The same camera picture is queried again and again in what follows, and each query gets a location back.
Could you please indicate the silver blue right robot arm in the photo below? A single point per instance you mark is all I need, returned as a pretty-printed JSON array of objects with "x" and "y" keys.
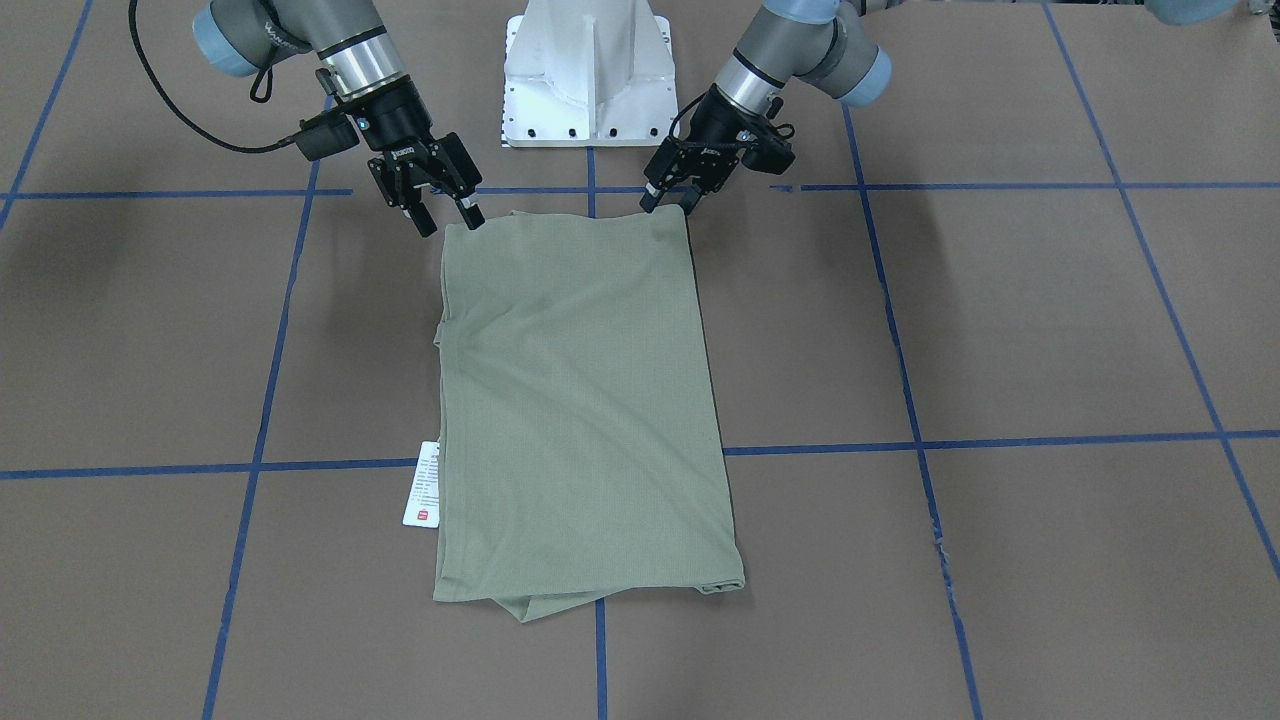
[{"x": 349, "y": 38}]

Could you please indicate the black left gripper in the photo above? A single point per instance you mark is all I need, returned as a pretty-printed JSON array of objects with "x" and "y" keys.
[{"x": 714, "y": 122}]

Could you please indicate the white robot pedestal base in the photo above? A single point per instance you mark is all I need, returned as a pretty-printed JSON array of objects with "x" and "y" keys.
[{"x": 587, "y": 73}]

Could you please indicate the white paper garment tag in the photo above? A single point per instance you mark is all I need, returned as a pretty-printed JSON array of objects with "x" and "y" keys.
[{"x": 422, "y": 509}]

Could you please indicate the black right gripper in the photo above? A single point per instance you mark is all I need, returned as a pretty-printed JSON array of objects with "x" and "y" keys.
[{"x": 397, "y": 121}]

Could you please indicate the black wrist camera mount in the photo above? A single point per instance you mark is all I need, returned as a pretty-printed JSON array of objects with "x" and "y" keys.
[
  {"x": 325, "y": 135},
  {"x": 767, "y": 148}
]

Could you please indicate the olive green long-sleeve shirt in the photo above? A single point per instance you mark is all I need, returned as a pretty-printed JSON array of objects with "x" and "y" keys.
[{"x": 580, "y": 453}]

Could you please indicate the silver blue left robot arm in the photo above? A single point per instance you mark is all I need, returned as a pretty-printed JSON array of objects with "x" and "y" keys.
[{"x": 820, "y": 43}]

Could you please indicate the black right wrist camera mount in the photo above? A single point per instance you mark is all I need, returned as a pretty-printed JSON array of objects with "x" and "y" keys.
[{"x": 325, "y": 135}]

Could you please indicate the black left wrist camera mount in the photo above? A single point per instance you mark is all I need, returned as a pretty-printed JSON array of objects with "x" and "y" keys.
[{"x": 767, "y": 148}]

